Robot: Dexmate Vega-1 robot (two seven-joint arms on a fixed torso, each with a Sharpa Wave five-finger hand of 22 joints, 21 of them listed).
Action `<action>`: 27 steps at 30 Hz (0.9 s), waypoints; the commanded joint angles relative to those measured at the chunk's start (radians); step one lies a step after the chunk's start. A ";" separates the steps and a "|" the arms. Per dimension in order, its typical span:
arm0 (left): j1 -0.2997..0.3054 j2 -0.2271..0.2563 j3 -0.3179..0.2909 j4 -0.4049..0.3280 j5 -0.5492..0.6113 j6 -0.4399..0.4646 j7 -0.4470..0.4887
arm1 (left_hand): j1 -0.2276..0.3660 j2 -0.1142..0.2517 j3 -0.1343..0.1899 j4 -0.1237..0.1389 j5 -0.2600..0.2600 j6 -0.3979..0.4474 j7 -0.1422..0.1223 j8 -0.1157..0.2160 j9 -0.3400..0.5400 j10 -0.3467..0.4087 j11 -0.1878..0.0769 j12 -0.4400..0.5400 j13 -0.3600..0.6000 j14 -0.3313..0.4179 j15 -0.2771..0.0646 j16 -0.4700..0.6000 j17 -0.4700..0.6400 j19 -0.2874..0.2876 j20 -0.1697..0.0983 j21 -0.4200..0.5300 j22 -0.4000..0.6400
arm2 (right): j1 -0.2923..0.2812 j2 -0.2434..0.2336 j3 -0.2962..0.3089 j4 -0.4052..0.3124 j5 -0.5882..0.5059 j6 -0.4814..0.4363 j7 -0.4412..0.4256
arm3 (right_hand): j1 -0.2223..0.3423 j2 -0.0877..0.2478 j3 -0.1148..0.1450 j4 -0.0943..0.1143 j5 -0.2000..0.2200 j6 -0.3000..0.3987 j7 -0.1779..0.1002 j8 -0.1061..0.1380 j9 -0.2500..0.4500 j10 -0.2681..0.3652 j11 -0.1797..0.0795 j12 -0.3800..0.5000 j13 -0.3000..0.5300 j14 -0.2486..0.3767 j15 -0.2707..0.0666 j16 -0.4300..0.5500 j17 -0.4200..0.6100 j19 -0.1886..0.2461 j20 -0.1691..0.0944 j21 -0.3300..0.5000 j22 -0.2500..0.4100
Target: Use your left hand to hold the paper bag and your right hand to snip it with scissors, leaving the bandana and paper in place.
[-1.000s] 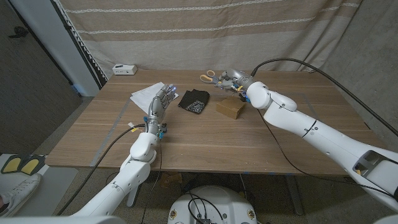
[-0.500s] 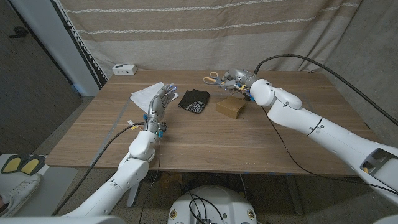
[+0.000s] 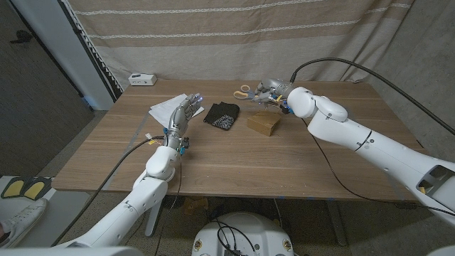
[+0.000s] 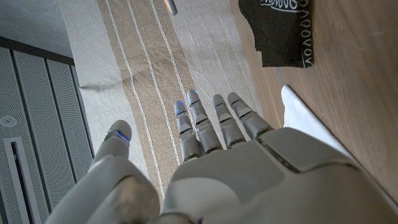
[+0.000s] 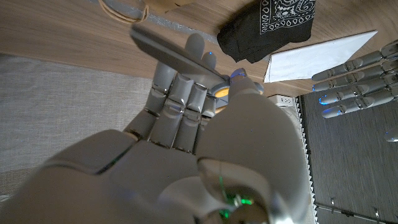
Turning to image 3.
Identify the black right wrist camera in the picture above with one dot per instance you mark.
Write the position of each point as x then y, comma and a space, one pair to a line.
285, 107

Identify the white power strip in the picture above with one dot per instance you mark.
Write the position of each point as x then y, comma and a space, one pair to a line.
142, 79

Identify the black round floor object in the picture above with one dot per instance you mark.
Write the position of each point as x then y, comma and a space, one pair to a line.
176, 202

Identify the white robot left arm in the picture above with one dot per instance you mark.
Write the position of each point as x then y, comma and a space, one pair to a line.
142, 199

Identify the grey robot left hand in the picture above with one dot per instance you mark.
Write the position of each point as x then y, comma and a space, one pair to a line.
179, 117

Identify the brown paper bag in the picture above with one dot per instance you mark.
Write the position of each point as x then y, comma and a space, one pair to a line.
263, 122

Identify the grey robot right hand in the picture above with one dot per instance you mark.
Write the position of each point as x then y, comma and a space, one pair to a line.
275, 87

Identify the black patterned bandana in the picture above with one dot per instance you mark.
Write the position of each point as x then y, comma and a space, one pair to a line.
217, 113

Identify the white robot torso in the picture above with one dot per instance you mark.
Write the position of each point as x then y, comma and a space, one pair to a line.
256, 231

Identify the white sneaker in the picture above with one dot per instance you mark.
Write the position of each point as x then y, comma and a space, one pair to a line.
21, 224

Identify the brown cardboard scrap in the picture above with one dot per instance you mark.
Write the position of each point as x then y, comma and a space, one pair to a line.
195, 206

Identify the white paper sheets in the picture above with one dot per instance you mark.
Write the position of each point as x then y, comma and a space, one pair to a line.
161, 108

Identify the white table leg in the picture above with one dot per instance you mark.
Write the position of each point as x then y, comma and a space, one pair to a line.
152, 224

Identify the grey table leg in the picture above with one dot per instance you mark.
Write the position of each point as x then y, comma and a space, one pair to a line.
336, 224

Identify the black backdrop frame bar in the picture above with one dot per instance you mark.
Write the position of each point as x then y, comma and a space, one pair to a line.
101, 71

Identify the beige striped curtain backdrop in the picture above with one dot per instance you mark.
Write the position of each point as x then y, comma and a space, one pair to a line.
231, 42

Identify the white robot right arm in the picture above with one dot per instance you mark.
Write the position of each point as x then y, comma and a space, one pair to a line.
355, 135

